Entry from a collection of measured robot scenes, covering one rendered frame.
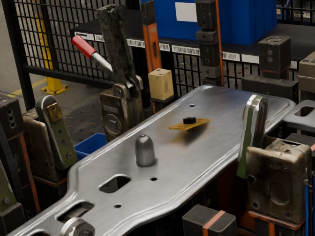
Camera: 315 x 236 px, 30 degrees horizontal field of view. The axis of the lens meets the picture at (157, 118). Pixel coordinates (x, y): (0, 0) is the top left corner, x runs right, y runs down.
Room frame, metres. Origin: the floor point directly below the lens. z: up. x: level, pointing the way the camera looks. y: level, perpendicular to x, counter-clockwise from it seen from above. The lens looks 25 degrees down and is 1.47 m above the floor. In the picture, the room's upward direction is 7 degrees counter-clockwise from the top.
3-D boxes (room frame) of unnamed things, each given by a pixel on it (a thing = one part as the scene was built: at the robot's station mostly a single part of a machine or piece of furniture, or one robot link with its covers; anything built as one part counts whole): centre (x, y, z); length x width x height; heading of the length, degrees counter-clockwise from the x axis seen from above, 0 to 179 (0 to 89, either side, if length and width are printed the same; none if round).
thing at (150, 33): (1.12, -0.01, 0.95); 0.03 x 0.01 x 0.50; 138
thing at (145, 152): (0.85, 0.03, 1.02); 0.03 x 0.03 x 0.07
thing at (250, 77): (1.13, -0.24, 0.85); 0.12 x 0.03 x 0.30; 48
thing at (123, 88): (1.02, 0.06, 1.06); 0.03 x 0.01 x 0.03; 48
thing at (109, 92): (1.05, 0.07, 0.88); 0.07 x 0.06 x 0.35; 48
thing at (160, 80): (1.09, -0.02, 0.88); 0.04 x 0.04 x 0.36; 48
